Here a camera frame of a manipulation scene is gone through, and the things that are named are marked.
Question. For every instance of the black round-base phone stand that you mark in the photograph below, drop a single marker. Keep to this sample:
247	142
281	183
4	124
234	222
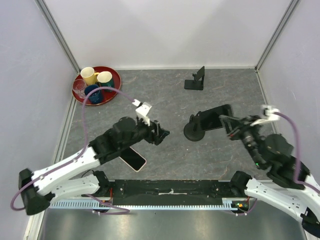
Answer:
193	130

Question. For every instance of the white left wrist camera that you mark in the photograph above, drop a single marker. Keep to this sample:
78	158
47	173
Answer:
142	110

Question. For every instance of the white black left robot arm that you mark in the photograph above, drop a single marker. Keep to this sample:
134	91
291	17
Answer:
40	188

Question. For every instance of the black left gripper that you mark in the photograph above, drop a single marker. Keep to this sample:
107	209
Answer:
159	134

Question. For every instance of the black smartphone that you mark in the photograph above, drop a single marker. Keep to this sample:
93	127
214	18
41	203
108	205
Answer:
210	119

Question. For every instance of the light blue cable duct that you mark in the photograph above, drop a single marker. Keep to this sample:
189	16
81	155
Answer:
90	204

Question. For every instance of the black angled desk phone stand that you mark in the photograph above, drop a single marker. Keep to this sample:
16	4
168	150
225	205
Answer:
197	83

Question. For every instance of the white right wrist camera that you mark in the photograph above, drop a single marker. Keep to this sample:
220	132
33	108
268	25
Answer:
268	115

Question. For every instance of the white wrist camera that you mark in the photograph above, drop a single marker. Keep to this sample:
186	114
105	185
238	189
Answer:
268	115
142	110

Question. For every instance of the dark blue mug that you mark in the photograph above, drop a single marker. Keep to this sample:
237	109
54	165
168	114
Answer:
95	97

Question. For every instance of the green mug white inside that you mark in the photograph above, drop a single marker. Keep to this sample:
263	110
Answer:
105	79

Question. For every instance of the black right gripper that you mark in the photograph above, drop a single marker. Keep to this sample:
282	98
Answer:
234	126

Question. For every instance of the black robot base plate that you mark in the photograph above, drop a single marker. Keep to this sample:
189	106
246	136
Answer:
167	192

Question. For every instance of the pink-cased smartphone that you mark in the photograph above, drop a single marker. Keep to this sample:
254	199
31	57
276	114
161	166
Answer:
133	159

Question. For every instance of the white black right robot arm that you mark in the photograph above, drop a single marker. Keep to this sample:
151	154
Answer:
282	162

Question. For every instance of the red round tray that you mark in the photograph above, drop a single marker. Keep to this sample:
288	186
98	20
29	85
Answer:
107	93

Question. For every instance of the clear drinking glass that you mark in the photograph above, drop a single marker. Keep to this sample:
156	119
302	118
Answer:
79	87

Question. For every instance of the yellow mug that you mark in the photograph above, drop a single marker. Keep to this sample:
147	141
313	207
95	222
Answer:
89	75

